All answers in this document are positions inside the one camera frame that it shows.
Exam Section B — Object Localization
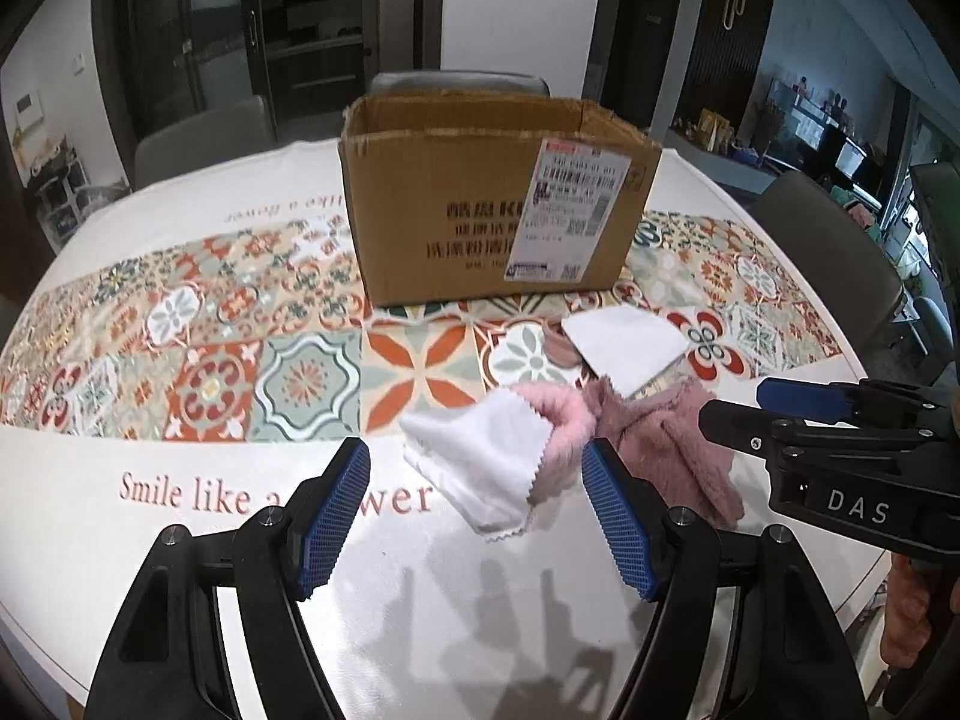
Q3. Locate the dusty pink fluffy cloth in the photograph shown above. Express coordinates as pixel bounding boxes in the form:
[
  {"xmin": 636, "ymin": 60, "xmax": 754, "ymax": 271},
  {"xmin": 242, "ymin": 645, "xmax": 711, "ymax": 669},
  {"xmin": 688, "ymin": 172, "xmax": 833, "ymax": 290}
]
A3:
[{"xmin": 585, "ymin": 379, "xmax": 746, "ymax": 530}]

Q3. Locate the white storage shelf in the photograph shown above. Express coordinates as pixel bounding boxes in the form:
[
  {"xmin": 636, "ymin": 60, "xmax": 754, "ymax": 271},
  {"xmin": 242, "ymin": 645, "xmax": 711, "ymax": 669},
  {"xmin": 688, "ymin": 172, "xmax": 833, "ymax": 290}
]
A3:
[{"xmin": 30, "ymin": 139, "xmax": 130, "ymax": 242}]

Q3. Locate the white cloth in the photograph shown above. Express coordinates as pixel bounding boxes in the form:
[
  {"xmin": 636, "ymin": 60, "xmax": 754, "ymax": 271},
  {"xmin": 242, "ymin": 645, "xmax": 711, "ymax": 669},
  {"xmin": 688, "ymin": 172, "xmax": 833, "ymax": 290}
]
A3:
[
  {"xmin": 401, "ymin": 386, "xmax": 552, "ymax": 541},
  {"xmin": 561, "ymin": 305, "xmax": 689, "ymax": 398}
]

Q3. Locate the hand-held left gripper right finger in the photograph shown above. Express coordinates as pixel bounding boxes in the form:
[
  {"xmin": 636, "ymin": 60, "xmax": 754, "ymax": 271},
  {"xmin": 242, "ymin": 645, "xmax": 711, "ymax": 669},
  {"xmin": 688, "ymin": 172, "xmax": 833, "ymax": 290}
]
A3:
[{"xmin": 581, "ymin": 439, "xmax": 860, "ymax": 720}]

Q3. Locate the brown cardboard box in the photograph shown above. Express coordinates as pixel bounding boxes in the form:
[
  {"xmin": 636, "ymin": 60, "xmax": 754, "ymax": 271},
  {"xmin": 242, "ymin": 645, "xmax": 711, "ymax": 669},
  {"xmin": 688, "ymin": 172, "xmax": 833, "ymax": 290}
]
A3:
[{"xmin": 339, "ymin": 94, "xmax": 663, "ymax": 308}]

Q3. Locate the person's right hand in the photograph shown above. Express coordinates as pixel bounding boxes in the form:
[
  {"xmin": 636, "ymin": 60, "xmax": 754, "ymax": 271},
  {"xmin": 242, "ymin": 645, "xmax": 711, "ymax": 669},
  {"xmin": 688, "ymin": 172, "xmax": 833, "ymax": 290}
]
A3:
[{"xmin": 881, "ymin": 551, "xmax": 937, "ymax": 670}]

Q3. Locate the grey dining chair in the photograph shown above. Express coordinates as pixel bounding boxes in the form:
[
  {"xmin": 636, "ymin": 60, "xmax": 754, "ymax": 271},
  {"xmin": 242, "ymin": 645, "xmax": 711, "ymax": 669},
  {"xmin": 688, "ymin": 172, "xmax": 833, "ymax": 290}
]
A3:
[
  {"xmin": 133, "ymin": 96, "xmax": 275, "ymax": 192},
  {"xmin": 366, "ymin": 71, "xmax": 552, "ymax": 102},
  {"xmin": 746, "ymin": 171, "xmax": 905, "ymax": 350}
]

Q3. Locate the patterned white tablecloth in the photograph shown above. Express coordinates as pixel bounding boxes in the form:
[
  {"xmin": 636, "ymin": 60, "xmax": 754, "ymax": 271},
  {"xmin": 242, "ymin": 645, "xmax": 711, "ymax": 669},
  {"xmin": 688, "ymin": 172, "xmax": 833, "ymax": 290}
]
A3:
[{"xmin": 0, "ymin": 139, "xmax": 901, "ymax": 720}]

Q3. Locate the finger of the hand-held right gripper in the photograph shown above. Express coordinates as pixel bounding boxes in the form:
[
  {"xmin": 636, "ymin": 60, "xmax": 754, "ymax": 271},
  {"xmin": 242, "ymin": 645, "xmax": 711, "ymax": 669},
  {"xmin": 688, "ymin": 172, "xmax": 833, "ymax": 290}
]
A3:
[
  {"xmin": 699, "ymin": 399, "xmax": 960, "ymax": 466},
  {"xmin": 756, "ymin": 377, "xmax": 960, "ymax": 432}
]

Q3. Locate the white low cabinet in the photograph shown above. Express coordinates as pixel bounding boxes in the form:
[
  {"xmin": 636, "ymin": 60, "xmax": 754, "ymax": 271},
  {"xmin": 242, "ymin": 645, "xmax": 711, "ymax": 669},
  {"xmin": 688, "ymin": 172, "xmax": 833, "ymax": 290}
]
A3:
[{"xmin": 667, "ymin": 124, "xmax": 782, "ymax": 197}]

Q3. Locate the dark glass sliding door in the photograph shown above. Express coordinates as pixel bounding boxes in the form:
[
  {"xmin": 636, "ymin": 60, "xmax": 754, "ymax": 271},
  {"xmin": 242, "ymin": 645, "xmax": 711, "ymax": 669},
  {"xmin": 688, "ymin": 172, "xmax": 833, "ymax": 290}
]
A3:
[{"xmin": 94, "ymin": 0, "xmax": 443, "ymax": 145}]

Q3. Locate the dark cabinet with gold handle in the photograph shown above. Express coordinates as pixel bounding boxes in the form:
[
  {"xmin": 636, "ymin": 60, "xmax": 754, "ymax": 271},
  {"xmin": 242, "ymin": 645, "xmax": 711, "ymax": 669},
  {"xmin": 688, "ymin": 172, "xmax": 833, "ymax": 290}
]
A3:
[{"xmin": 686, "ymin": 0, "xmax": 781, "ymax": 137}]

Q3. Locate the dark wooden door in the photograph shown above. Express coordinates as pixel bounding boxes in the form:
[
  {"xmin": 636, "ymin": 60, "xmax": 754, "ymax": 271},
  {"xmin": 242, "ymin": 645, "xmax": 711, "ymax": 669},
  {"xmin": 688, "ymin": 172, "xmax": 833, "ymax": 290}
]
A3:
[{"xmin": 600, "ymin": 0, "xmax": 691, "ymax": 143}]

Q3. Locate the brownish pink soft item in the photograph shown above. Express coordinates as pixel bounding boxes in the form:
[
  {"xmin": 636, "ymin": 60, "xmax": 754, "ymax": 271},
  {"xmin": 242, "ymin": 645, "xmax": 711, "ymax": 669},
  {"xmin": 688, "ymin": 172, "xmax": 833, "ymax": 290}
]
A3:
[{"xmin": 541, "ymin": 319, "xmax": 595, "ymax": 370}]

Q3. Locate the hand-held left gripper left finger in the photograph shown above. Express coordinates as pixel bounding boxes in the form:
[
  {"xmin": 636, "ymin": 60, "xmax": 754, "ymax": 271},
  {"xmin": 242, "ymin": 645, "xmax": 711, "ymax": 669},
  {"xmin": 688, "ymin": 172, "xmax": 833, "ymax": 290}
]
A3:
[{"xmin": 84, "ymin": 435, "xmax": 372, "ymax": 720}]

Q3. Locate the light pink fluffy cloth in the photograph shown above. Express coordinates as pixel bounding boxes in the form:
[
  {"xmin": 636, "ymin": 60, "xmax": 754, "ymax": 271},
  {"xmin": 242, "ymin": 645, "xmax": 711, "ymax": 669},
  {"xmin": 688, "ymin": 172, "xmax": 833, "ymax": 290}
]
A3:
[{"xmin": 510, "ymin": 381, "xmax": 601, "ymax": 503}]

